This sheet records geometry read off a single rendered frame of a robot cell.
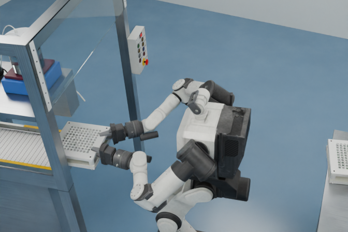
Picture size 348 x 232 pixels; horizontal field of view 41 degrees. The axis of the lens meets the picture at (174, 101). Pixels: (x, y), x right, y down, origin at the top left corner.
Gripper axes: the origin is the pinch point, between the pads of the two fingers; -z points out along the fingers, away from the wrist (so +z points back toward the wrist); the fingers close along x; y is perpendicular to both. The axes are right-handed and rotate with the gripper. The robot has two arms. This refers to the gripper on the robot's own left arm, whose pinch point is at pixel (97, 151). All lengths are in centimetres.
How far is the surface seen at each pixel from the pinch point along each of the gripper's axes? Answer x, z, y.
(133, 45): -10, -20, 80
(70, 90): -21.9, -20.9, 14.6
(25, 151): 13.5, -45.3, -2.6
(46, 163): 13.2, -29.1, -6.4
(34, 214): 57, -45, -11
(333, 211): 16, 112, 19
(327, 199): 16, 108, 25
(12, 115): -30.2, -27.3, -18.8
